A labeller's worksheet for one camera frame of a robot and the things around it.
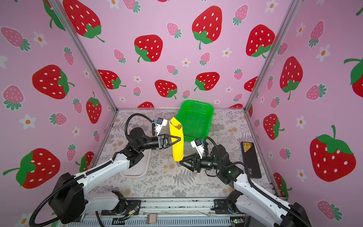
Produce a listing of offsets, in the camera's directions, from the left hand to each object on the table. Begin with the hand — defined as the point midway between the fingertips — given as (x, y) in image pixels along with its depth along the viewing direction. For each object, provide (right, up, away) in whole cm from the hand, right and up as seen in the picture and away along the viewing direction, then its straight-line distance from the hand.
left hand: (179, 141), depth 64 cm
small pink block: (-14, -39, +4) cm, 42 cm away
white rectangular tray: (-25, -20, +20) cm, 38 cm away
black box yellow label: (+46, -16, +28) cm, 56 cm away
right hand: (+1, -10, +2) cm, 11 cm away
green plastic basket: (+12, +13, +53) cm, 56 cm away
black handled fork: (0, +7, +2) cm, 7 cm away
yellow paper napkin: (-2, +6, +1) cm, 6 cm away
